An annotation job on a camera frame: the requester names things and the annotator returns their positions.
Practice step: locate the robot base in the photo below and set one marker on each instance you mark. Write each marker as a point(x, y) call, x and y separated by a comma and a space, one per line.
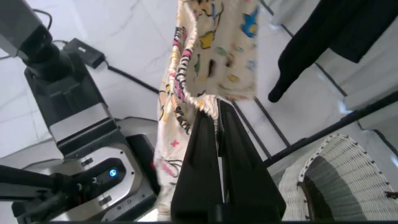
point(77, 124)

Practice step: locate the white laundry basket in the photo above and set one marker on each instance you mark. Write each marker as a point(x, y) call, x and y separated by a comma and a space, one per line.
point(345, 161)

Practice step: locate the black T-shirt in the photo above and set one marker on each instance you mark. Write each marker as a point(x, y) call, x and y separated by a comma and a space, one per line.
point(311, 40)

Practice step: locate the cream printed garment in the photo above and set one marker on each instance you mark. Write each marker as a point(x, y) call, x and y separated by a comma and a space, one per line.
point(224, 46)

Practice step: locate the black power adapter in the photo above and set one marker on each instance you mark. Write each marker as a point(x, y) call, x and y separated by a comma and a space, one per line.
point(84, 53)

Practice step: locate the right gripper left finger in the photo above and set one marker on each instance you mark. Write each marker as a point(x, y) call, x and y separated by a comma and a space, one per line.
point(199, 180)

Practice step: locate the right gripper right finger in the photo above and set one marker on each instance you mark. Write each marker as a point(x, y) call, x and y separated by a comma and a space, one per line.
point(248, 180)

